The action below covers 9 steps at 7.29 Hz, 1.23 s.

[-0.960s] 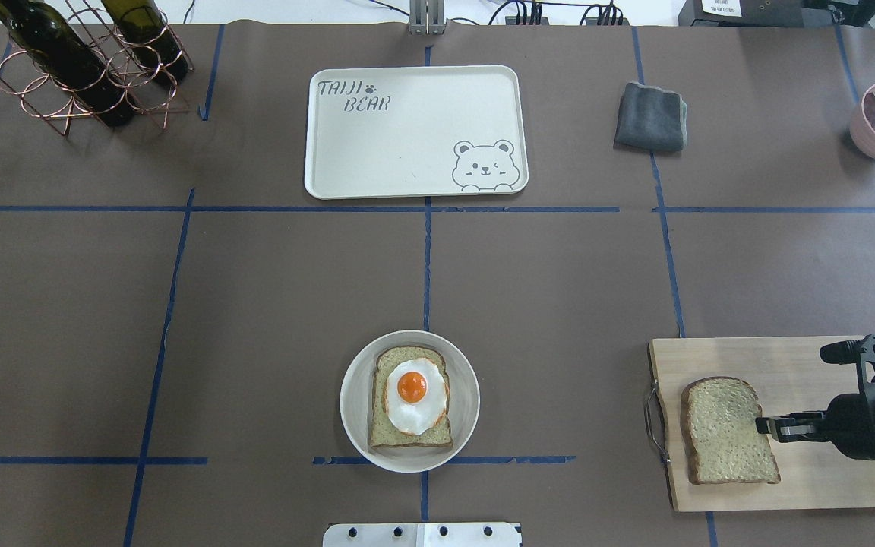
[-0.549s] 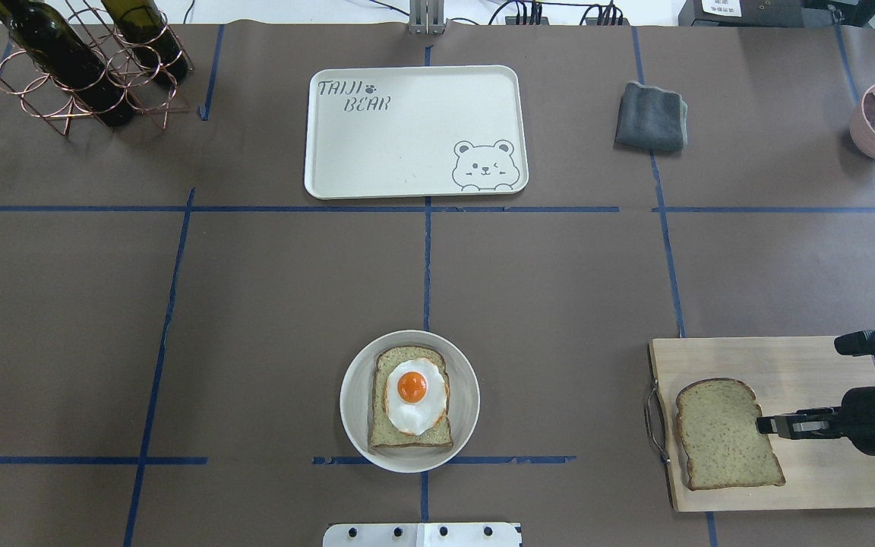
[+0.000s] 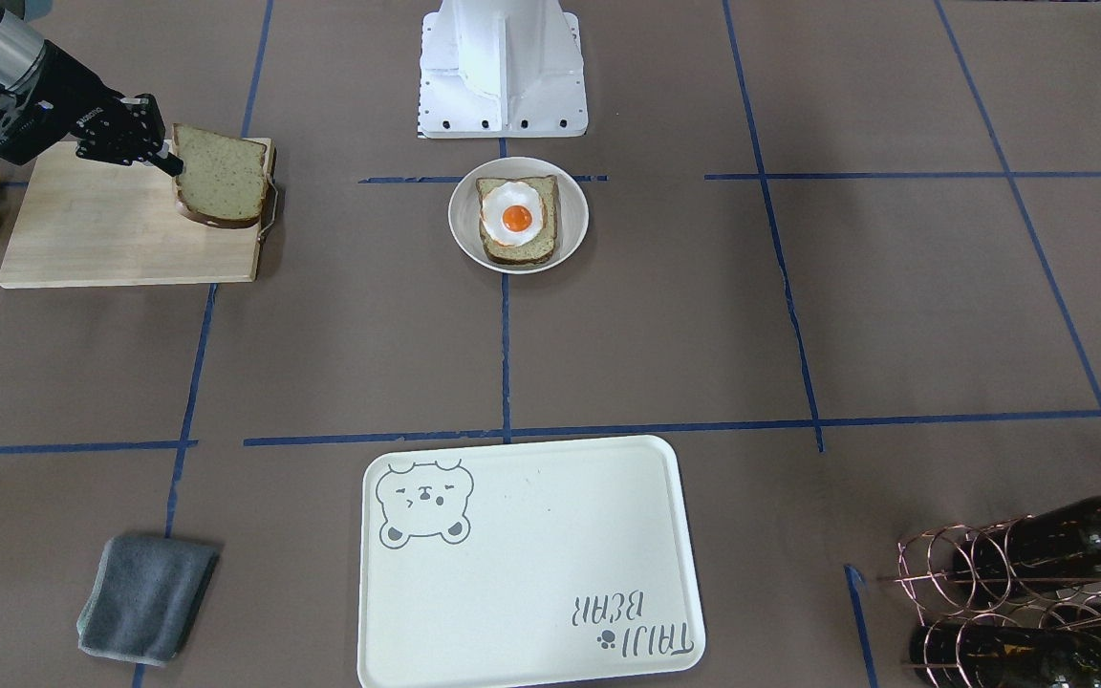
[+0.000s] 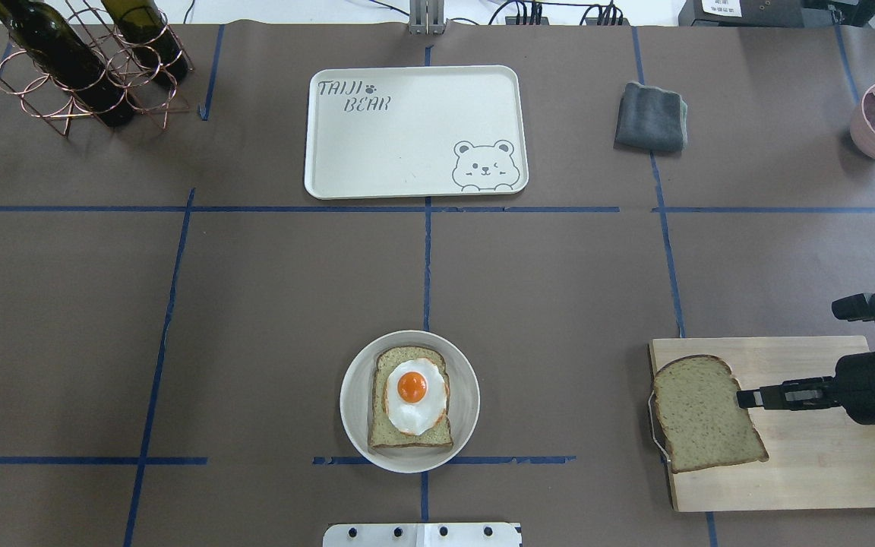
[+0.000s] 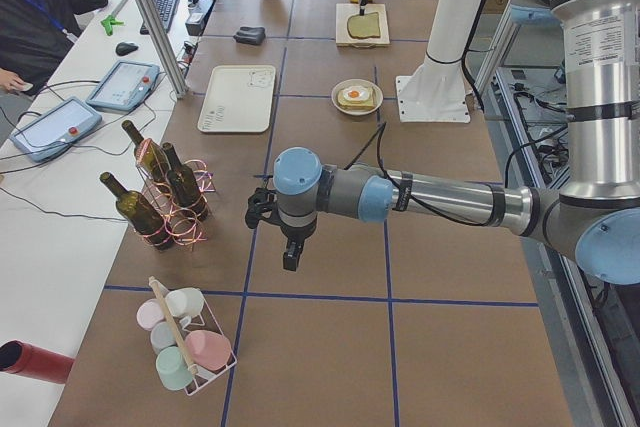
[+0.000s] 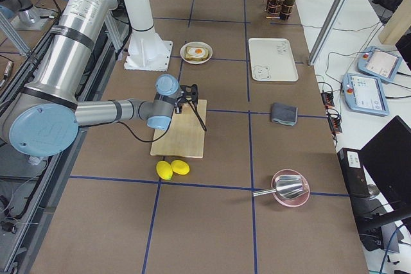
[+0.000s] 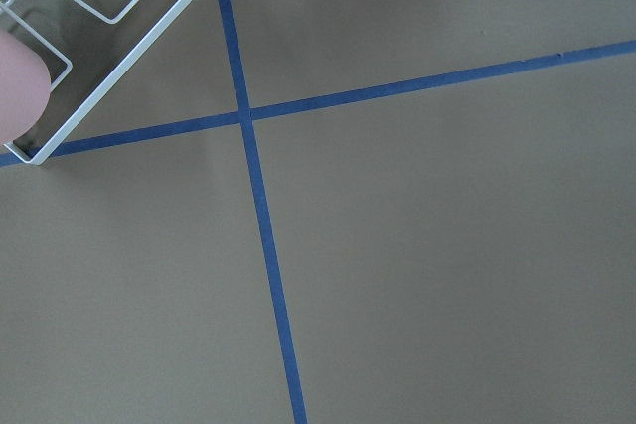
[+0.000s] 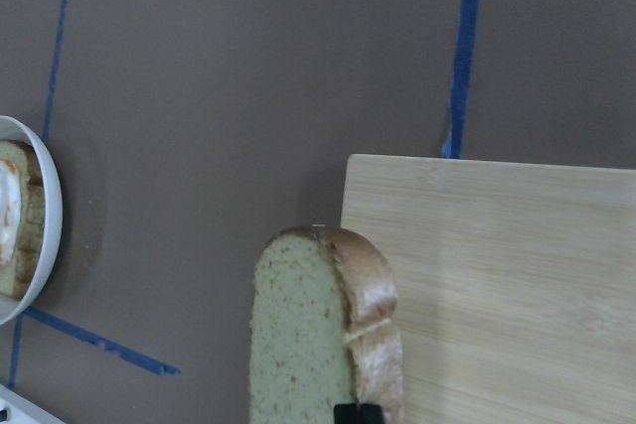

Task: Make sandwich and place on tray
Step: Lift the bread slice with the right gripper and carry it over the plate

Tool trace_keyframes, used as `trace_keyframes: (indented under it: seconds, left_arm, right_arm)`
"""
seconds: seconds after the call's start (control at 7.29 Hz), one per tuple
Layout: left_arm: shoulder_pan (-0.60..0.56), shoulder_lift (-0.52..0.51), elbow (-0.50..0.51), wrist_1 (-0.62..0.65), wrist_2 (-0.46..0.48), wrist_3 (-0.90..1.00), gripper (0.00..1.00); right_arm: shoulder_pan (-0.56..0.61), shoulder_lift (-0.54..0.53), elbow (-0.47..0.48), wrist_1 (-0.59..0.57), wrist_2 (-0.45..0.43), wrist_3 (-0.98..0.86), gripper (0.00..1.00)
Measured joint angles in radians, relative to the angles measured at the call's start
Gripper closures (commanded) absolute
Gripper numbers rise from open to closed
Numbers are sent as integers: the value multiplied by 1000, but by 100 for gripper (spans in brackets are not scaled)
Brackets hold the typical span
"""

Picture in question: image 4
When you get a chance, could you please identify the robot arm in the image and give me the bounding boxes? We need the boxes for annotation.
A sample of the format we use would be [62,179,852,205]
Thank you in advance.
[736,351,875,425]

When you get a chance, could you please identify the green wine bottle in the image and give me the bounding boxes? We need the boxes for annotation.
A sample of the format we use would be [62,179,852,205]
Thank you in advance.
[102,1,190,87]
[0,1,134,127]

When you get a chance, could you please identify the wooden cutting board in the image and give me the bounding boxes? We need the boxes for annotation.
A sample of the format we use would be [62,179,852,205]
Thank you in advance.
[649,336,875,512]

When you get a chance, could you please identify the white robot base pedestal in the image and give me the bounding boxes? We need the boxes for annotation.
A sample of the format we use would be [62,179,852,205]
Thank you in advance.
[322,522,523,546]

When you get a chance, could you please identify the cream bear tray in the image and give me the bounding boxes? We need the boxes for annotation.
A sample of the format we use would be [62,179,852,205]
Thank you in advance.
[303,65,530,201]

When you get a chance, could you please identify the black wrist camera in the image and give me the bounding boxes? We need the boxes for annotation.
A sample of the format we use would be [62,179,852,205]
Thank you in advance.
[831,289,875,339]

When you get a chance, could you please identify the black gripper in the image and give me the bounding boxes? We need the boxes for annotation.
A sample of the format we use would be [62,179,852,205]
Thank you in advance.
[736,351,875,425]

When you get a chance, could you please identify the folded grey cloth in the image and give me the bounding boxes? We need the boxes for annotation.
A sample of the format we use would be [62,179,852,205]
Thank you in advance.
[614,82,688,153]

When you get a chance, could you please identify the green wine bottle front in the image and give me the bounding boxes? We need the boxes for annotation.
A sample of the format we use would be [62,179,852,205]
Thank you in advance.
[0,1,134,127]

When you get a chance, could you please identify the white round plate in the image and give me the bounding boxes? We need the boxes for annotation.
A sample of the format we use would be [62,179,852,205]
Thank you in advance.
[338,331,481,473]

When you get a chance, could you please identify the green wine bottle middle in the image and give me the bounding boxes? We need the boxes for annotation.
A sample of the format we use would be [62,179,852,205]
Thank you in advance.
[102,1,190,87]

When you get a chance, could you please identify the fried egg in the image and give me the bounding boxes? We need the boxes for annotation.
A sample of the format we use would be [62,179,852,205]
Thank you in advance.
[384,357,448,436]

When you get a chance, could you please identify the copper wire bottle rack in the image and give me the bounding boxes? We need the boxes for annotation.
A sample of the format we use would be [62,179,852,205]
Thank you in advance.
[0,1,192,136]

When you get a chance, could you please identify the bread slice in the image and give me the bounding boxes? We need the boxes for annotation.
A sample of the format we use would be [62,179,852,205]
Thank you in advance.
[652,354,769,474]
[368,346,453,449]

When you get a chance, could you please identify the aluminium frame post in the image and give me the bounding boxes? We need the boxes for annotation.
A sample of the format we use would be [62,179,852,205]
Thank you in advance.
[409,0,447,35]

